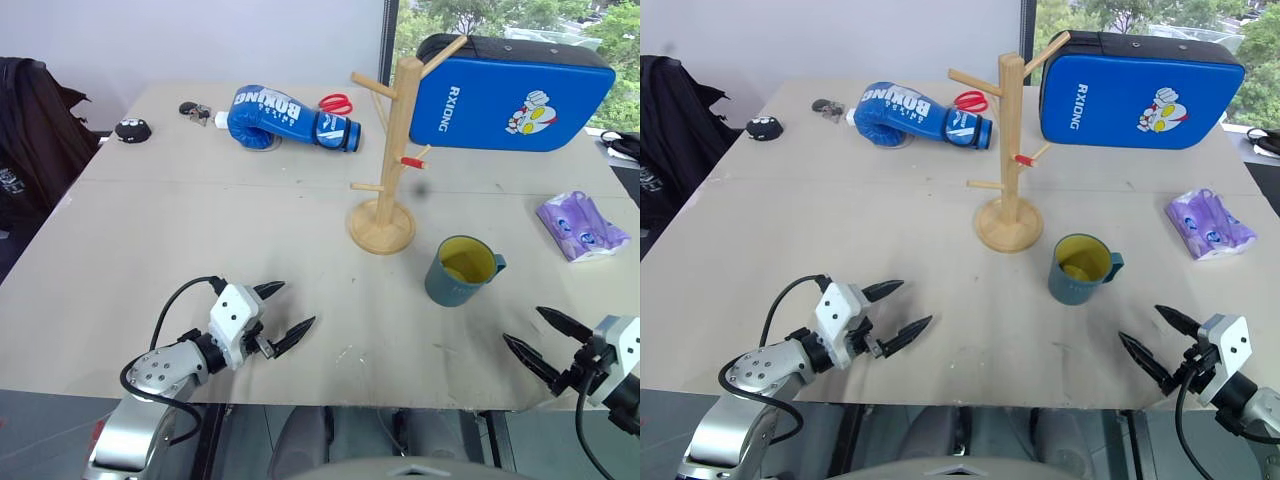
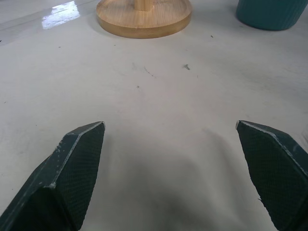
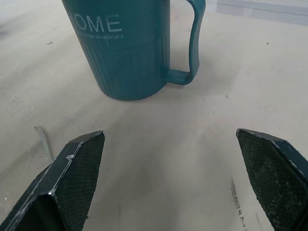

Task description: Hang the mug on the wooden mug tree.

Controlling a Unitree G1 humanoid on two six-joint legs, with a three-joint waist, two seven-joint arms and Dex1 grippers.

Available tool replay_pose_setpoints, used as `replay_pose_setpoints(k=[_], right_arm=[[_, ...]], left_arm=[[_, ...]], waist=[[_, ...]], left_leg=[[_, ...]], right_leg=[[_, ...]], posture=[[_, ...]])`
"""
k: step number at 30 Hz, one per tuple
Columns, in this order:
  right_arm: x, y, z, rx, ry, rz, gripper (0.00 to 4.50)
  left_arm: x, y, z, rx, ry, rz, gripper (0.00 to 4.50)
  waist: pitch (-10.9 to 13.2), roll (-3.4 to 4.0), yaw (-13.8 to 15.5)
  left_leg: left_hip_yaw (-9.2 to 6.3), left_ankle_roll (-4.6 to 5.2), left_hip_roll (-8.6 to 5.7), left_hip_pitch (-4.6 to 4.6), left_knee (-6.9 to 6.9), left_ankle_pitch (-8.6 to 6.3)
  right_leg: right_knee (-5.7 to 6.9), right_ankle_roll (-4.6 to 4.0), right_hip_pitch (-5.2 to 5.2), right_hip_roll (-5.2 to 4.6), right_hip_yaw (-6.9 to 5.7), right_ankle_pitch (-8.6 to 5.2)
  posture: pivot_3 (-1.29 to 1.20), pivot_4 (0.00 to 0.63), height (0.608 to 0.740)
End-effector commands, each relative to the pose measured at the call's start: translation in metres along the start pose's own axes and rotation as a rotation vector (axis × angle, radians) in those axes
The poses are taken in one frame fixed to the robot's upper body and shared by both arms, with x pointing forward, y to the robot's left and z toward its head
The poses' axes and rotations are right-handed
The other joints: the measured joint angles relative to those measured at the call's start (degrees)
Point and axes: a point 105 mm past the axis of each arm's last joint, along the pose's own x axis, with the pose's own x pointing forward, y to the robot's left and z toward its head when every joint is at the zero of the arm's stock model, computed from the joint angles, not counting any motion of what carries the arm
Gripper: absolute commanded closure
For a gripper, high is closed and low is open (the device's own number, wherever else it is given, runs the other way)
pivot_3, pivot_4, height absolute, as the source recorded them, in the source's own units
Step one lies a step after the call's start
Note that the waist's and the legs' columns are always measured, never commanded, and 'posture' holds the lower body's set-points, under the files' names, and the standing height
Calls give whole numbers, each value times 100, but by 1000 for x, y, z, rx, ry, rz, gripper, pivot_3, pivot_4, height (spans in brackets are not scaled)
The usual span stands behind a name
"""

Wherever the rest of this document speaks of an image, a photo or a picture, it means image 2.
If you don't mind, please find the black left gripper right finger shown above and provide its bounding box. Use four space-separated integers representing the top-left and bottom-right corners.
235 120 308 231

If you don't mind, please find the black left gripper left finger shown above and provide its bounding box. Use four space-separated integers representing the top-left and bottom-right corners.
0 121 106 231

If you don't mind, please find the teal ribbed cup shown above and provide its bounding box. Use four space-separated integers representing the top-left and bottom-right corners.
235 0 308 31

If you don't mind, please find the round wooden stand base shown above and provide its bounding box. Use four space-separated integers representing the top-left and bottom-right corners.
96 0 193 39

